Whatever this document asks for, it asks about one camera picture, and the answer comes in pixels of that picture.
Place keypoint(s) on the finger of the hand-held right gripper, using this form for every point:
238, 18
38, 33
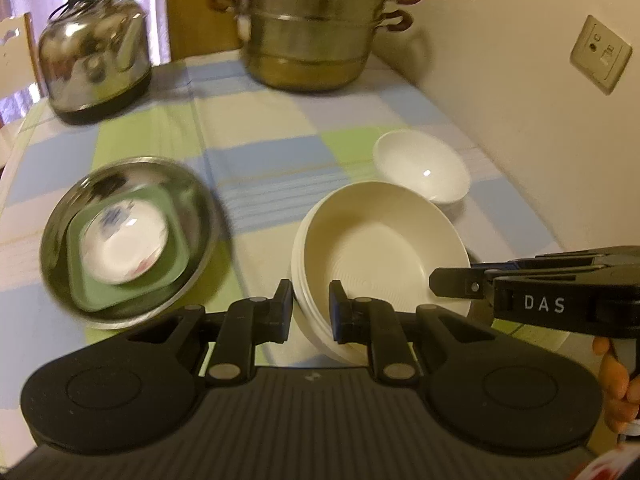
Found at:
550, 261
460, 284

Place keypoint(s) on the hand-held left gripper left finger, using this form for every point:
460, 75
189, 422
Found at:
282, 310

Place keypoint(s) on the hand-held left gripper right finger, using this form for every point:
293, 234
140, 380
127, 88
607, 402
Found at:
339, 312

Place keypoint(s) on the cream plastic bowl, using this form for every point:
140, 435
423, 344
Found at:
380, 240

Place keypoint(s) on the white ceramic bowl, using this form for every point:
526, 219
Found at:
415, 165

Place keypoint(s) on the stainless steel basin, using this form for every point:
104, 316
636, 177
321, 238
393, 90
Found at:
197, 210

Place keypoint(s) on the small floral white saucer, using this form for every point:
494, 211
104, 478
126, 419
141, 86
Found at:
125, 250

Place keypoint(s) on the green square plate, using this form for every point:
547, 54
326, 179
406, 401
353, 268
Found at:
100, 296

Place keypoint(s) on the person's right hand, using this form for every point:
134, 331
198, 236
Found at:
612, 385

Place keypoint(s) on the pastel checkered tablecloth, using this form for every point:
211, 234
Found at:
280, 160

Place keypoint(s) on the red and white packet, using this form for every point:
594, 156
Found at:
600, 470

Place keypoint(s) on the stainless steel steamer pot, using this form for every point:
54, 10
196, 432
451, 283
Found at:
310, 35

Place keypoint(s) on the brown wooden door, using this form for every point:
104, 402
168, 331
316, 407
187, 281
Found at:
190, 20

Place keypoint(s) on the stainless steel kettle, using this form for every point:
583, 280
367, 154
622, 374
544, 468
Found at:
90, 60

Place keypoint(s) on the white wooden chair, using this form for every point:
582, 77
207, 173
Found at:
15, 60

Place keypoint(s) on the beige wall socket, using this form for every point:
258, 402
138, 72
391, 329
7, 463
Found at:
600, 55

